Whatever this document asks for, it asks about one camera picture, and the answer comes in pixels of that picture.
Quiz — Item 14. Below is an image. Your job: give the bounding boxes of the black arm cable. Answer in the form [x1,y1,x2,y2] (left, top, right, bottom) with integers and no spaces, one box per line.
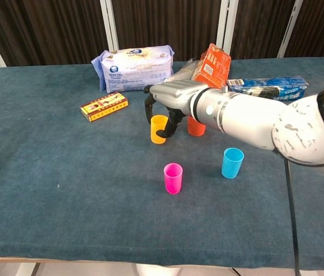
[276,87,324,273]

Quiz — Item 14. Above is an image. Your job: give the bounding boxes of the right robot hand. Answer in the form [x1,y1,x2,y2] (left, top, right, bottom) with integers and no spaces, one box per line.
[143,79,206,138]

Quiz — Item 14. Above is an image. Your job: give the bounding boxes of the orange cracker box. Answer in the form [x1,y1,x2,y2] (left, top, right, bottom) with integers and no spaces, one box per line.
[191,43,232,90]

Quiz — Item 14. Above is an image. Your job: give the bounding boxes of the white blue tissue pack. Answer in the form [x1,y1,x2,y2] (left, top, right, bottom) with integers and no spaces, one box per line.
[90,44,176,94]

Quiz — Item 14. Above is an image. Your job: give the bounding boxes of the pink plastic cup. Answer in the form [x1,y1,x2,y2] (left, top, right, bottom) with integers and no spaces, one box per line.
[163,162,184,195]

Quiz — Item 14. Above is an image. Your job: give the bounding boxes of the small yellow red box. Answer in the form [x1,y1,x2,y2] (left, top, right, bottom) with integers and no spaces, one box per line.
[79,91,130,123]

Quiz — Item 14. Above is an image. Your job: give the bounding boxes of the orange plastic cup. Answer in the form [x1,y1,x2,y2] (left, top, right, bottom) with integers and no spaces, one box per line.
[187,114,207,136]

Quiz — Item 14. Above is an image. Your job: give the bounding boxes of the cyan plastic cup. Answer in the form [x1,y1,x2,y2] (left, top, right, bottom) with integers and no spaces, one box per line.
[221,147,245,179]

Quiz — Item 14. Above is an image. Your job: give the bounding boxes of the blue table cloth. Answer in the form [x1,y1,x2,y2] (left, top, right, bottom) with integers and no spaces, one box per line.
[0,56,324,273]

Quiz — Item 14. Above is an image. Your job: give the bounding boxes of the blue cookie pack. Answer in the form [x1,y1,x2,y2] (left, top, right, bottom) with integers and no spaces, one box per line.
[226,75,309,101]

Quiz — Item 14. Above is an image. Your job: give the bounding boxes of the dark brown partition panel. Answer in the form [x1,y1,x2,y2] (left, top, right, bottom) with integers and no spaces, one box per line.
[230,0,296,60]
[111,0,223,63]
[285,0,324,58]
[0,0,114,67]

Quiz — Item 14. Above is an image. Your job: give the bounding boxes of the yellow plastic cup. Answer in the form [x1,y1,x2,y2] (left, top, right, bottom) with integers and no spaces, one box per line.
[149,114,170,144]

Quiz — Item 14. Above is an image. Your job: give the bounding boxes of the clear straw bundle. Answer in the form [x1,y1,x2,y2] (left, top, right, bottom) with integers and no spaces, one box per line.
[166,59,202,85]

